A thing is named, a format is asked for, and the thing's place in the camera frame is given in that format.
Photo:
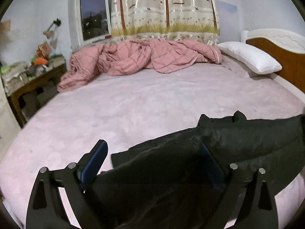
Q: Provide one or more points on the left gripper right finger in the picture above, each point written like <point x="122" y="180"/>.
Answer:
<point x="258" y="209"/>

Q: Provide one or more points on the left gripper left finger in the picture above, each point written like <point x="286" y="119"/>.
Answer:
<point x="45" y="207"/>

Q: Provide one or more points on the black puffer jacket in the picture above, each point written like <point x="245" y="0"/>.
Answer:
<point x="175" y="181"/>

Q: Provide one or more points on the white cabinet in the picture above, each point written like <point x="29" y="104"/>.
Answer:
<point x="9" y="127"/>

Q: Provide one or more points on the brown wooden side table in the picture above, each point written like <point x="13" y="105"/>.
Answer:
<point x="39" y="81"/>

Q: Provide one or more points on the pink bed sheet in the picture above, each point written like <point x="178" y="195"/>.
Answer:
<point x="129" y="110"/>

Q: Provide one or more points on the clutter pile on table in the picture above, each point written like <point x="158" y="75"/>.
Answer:
<point x="17" y="75"/>

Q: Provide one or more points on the orange toy on table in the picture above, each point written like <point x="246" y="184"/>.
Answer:
<point x="40" y="61"/>

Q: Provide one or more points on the pink quilted comforter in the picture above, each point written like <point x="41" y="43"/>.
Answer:
<point x="132" y="55"/>

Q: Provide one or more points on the white pillow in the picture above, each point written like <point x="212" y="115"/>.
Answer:
<point x="255" y="59"/>

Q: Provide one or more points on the wooden white headboard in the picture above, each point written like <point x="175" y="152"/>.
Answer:
<point x="287" y="48"/>

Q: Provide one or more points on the tree pattern curtain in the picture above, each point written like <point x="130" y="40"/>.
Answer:
<point x="166" y="19"/>

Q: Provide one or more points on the white frame window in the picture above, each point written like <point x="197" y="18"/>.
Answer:
<point x="93" y="20"/>

